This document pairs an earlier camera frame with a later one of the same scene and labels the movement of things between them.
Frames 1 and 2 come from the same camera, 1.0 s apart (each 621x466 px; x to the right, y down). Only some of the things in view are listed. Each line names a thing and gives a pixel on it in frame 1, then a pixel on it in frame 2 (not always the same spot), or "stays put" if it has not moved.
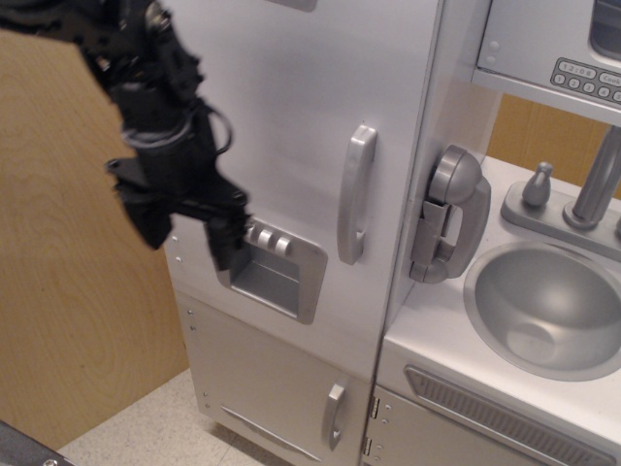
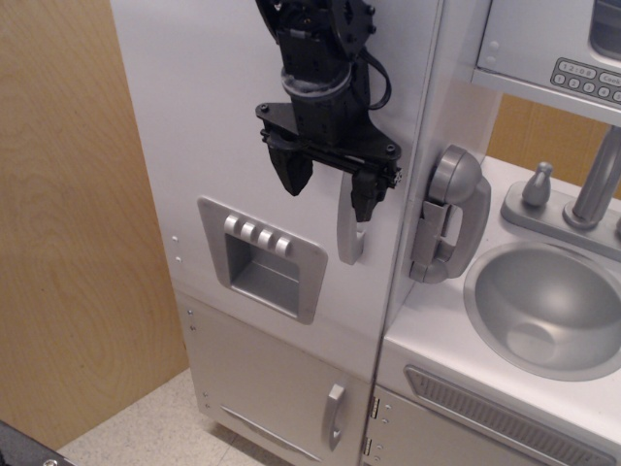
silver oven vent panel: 509,417 stays put
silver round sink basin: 550,310 stays put
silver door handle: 355,190 stays put
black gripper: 175,161 → 328,117
